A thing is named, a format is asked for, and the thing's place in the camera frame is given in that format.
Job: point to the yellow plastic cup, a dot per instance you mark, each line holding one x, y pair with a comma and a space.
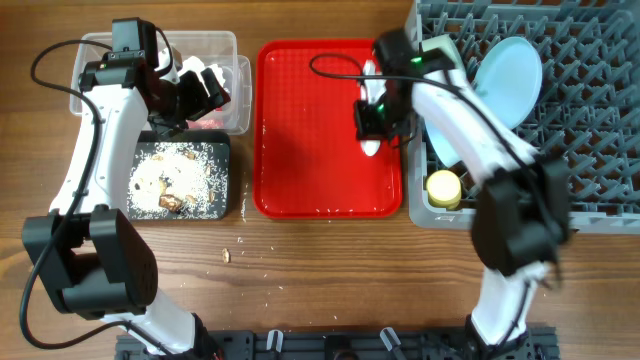
444, 189

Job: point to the black food waste tray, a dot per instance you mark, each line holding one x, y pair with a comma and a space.
180, 180

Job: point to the food crumb on table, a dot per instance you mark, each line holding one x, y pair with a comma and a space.
226, 256

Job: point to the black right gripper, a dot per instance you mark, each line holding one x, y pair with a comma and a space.
362, 118

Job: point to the red snack wrapper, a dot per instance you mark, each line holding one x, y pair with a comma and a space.
207, 123

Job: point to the red serving tray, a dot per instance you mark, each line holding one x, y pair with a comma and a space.
308, 163

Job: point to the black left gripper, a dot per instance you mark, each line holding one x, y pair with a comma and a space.
200, 102

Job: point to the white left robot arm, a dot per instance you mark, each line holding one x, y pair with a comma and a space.
85, 251

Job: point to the light blue plate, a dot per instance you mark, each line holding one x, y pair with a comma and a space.
509, 80

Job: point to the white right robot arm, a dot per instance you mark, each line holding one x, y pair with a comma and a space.
522, 211

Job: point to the clear plastic waste bin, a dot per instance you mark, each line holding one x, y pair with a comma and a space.
218, 47

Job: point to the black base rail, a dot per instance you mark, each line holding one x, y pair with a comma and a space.
444, 343

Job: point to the light blue bowl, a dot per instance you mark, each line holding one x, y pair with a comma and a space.
442, 148

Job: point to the crumpled white tissue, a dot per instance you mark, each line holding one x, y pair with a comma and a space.
195, 65

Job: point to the white plastic spoon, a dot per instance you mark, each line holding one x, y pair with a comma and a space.
370, 147

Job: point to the green bowl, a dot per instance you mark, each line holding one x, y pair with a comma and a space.
442, 42

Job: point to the grey dishwasher rack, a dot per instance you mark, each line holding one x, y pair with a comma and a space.
588, 109

